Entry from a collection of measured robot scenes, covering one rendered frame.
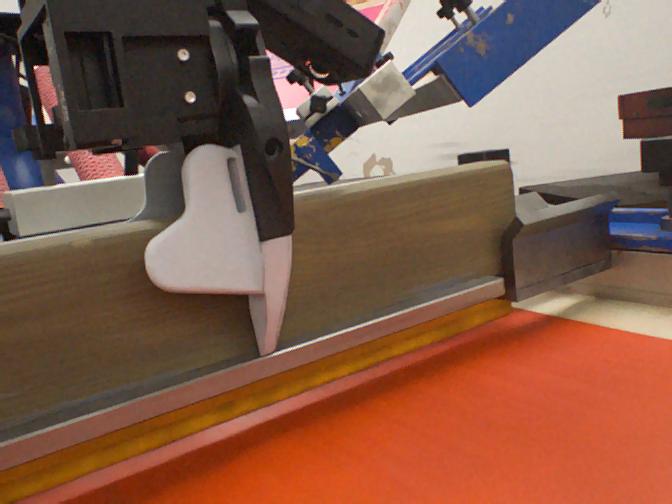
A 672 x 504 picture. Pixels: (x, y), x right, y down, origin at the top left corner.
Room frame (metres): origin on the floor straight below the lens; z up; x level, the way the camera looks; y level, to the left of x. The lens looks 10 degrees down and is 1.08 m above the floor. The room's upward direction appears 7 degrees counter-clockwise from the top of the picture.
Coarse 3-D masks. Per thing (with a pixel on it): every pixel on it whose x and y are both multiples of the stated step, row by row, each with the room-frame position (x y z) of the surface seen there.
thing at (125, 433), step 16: (480, 304) 0.37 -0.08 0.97; (496, 304) 0.37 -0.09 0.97; (432, 320) 0.34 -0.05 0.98; (448, 320) 0.35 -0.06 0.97; (400, 336) 0.33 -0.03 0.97; (352, 352) 0.31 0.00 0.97; (304, 368) 0.30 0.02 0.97; (256, 384) 0.28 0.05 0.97; (272, 384) 0.29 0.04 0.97; (208, 400) 0.27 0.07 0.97; (224, 400) 0.27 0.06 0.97; (160, 416) 0.26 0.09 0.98; (176, 416) 0.26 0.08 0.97; (128, 432) 0.25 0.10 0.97; (80, 448) 0.24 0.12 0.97; (96, 448) 0.24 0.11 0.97; (32, 464) 0.23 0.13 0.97; (48, 464) 0.23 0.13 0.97; (0, 480) 0.22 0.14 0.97
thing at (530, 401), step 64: (512, 320) 0.39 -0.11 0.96; (384, 384) 0.31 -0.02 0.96; (448, 384) 0.30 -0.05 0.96; (512, 384) 0.29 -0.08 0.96; (576, 384) 0.28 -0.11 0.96; (640, 384) 0.27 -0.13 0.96; (320, 448) 0.25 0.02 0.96; (384, 448) 0.24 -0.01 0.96; (448, 448) 0.23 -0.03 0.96; (512, 448) 0.23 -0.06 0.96; (576, 448) 0.22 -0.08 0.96; (640, 448) 0.22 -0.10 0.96
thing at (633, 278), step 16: (624, 256) 0.40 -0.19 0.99; (640, 256) 0.39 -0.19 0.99; (656, 256) 0.38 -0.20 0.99; (608, 272) 0.41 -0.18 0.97; (624, 272) 0.40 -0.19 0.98; (640, 272) 0.39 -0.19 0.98; (656, 272) 0.38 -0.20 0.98; (560, 288) 0.44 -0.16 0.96; (576, 288) 0.43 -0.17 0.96; (592, 288) 0.42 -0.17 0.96; (608, 288) 0.41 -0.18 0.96; (624, 288) 0.40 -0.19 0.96; (640, 288) 0.39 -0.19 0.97; (656, 288) 0.38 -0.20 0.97; (656, 304) 0.38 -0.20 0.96
